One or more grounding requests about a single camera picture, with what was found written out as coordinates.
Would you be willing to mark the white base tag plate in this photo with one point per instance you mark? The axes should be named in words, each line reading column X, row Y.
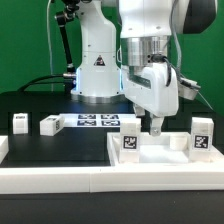
column 94, row 120

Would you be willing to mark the white U-shaped obstacle fence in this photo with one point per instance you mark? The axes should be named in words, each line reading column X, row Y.
column 195, row 176

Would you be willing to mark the white square table top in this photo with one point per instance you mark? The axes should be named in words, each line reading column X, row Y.
column 170, row 148

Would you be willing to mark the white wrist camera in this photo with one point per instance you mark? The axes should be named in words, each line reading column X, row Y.
column 188, row 89

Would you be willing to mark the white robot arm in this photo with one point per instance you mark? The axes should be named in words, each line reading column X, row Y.
column 124, row 51

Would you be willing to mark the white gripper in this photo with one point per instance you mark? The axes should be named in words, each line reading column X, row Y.
column 152, row 89

